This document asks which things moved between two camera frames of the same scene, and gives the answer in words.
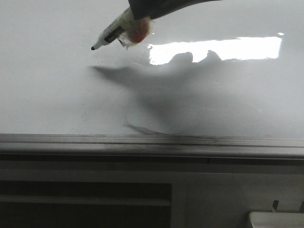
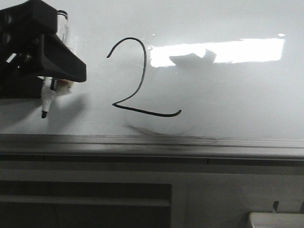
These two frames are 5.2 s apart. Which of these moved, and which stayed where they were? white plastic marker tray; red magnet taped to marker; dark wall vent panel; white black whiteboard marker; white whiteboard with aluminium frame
Moved: white black whiteboard marker; red magnet taped to marker
Stayed: white whiteboard with aluminium frame; white plastic marker tray; dark wall vent panel
